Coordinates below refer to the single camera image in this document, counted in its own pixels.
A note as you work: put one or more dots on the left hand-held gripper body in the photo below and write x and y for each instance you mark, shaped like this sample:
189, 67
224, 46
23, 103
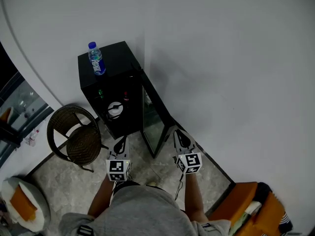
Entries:
116, 168

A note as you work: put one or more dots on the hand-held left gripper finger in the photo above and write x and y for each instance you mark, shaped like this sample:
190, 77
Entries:
112, 149
127, 149

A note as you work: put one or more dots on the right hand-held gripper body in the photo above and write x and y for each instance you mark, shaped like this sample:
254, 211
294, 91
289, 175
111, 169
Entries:
190, 162

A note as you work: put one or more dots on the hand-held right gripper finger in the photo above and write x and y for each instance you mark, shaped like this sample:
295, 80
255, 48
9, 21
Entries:
175, 144
189, 139

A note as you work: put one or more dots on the black glass cabinet door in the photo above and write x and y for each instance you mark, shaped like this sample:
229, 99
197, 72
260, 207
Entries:
151, 122

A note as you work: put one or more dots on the black mini fridge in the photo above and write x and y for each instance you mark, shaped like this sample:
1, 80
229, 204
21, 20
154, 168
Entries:
115, 58

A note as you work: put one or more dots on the person's left forearm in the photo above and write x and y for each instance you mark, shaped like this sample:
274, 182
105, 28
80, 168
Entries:
101, 198

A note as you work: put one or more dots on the person's right forearm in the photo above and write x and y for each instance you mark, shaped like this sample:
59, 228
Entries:
194, 198

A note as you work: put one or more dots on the person's black shorts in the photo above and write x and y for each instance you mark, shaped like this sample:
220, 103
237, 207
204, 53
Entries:
125, 184

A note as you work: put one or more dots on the dark wicker chair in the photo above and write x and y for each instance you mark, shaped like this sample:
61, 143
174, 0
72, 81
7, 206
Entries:
83, 144

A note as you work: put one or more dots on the person's right white shoe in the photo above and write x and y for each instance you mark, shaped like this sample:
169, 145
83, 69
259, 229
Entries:
152, 184

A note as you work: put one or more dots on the white round container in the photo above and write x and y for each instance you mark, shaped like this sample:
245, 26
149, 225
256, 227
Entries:
115, 110

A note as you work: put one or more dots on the small red bottle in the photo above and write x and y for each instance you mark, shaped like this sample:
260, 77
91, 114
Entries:
126, 96

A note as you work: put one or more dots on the person's grey shirt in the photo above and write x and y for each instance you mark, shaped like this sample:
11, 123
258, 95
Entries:
142, 217

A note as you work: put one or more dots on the small green object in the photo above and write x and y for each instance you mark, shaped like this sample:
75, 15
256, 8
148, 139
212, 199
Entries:
100, 93

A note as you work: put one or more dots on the small white cloth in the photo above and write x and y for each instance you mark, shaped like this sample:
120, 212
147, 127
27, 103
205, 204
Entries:
254, 208

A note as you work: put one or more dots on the black garment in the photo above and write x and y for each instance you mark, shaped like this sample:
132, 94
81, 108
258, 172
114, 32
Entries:
264, 190

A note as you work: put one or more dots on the pale green cloth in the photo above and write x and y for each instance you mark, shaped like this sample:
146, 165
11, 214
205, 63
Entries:
240, 225

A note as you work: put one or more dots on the clear bag with small bottles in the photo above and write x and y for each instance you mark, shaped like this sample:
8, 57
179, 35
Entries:
31, 138

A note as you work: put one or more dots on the white round armchair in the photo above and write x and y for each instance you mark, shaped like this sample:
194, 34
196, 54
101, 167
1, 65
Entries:
39, 200

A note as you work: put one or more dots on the blue capped water bottle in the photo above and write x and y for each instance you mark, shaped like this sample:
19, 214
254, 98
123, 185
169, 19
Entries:
97, 60

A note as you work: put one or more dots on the black framed glass window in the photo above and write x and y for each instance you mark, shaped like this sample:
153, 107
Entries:
24, 102

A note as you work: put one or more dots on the small orange throw pillow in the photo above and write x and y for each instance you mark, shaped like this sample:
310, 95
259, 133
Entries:
23, 203

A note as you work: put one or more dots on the black armchair frame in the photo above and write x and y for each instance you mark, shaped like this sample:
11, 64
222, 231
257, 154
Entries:
221, 200

